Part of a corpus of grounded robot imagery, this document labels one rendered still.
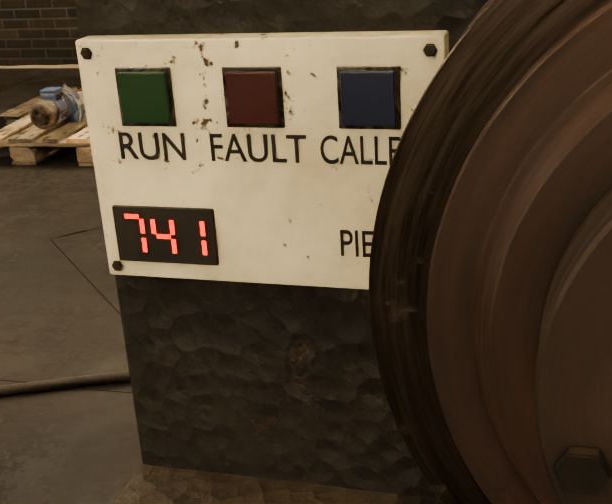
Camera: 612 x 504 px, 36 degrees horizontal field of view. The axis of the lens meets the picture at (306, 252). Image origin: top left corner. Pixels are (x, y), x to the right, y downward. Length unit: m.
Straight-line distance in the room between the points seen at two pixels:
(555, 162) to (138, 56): 0.33
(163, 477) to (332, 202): 0.30
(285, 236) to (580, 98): 0.28
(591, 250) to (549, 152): 0.07
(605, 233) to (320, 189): 0.29
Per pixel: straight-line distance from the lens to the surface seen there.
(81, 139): 4.92
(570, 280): 0.43
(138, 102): 0.69
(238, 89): 0.66
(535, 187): 0.46
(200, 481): 0.83
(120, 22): 0.71
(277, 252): 0.69
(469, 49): 0.49
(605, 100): 0.46
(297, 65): 0.65
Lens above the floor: 1.35
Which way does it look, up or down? 22 degrees down
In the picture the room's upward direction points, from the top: 4 degrees counter-clockwise
